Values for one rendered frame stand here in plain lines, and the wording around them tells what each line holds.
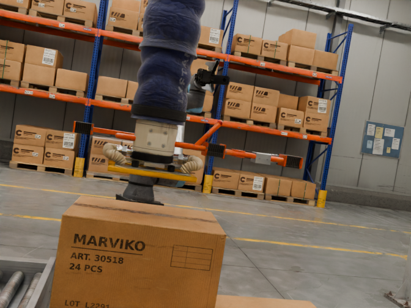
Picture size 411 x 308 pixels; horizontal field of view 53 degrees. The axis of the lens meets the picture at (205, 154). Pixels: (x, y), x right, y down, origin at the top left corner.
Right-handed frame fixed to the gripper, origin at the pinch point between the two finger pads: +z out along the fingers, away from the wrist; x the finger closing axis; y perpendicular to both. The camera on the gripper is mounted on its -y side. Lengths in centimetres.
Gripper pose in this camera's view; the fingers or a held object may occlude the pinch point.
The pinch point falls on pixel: (216, 76)
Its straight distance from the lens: 199.7
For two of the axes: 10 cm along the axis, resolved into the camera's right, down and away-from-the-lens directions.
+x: 1.5, -9.9, -0.5
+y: -9.7, -1.4, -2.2
